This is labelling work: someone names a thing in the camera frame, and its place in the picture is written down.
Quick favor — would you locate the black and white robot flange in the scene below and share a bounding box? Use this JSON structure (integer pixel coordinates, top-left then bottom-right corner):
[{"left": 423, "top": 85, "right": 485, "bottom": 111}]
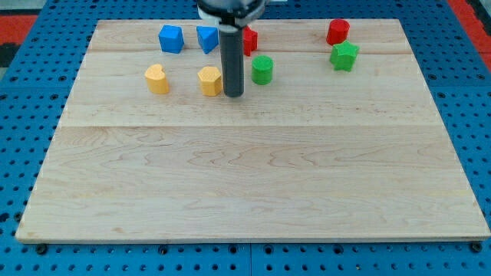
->
[{"left": 196, "top": 0, "right": 266, "bottom": 28}]

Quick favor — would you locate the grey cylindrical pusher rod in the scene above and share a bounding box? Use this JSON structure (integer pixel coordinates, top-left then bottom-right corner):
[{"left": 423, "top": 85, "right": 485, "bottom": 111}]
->
[{"left": 219, "top": 28, "right": 244, "bottom": 97}]

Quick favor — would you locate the yellow heart block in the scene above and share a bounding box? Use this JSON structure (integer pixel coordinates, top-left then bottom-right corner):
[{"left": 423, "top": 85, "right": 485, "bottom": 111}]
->
[{"left": 144, "top": 64, "right": 170, "bottom": 94}]

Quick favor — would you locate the red star block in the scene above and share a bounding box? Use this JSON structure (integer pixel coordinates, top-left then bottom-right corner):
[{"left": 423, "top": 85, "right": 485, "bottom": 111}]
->
[{"left": 243, "top": 26, "right": 259, "bottom": 56}]

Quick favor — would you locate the blue triangle block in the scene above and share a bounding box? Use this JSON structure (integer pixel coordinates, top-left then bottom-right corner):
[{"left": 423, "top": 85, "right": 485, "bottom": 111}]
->
[{"left": 196, "top": 26, "right": 219, "bottom": 54}]

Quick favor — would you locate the green cylinder block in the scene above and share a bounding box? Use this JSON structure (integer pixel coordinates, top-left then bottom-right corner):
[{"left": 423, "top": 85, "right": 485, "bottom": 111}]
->
[{"left": 251, "top": 55, "right": 274, "bottom": 85}]

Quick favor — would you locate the yellow hexagon block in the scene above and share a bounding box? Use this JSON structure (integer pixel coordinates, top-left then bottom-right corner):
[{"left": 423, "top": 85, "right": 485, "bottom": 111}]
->
[{"left": 197, "top": 66, "right": 222, "bottom": 97}]

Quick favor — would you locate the blue cube block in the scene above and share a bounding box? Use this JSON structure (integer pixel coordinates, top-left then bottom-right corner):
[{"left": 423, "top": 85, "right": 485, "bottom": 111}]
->
[{"left": 158, "top": 25, "right": 184, "bottom": 54}]

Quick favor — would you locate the red cylinder block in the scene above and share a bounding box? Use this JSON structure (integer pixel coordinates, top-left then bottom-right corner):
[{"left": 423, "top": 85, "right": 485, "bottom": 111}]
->
[{"left": 326, "top": 18, "right": 351, "bottom": 46}]

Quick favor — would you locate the green star block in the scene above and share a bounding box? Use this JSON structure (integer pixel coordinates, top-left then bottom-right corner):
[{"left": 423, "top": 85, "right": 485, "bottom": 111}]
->
[{"left": 329, "top": 40, "right": 360, "bottom": 72}]

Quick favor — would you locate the light wooden board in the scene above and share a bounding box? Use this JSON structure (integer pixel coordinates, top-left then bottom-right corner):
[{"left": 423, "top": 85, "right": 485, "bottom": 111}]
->
[{"left": 16, "top": 19, "right": 490, "bottom": 244}]

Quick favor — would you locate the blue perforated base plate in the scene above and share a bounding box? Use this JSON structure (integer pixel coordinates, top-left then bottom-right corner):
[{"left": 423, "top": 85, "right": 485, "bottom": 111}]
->
[{"left": 1, "top": 0, "right": 490, "bottom": 275}]

